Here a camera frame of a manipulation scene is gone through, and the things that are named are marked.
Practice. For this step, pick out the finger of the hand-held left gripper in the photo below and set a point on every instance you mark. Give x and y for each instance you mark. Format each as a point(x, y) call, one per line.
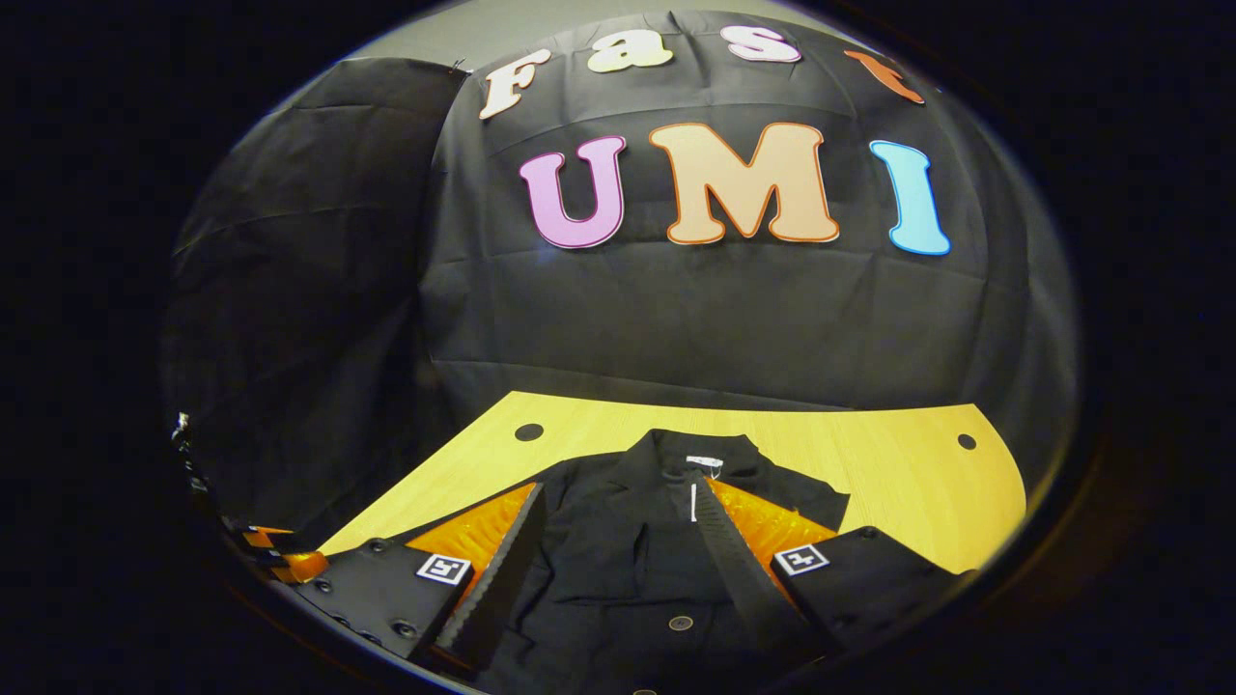
point(294, 565)

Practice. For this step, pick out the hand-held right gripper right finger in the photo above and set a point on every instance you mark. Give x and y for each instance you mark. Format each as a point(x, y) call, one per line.
point(744, 579)

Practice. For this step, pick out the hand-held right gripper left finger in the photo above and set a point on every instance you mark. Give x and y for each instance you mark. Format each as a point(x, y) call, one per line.
point(502, 579)

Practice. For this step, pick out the black button-up shirt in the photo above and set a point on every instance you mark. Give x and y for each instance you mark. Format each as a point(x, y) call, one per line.
point(618, 541)

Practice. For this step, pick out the black backdrop cloth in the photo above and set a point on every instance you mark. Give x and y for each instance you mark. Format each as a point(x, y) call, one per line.
point(695, 319)

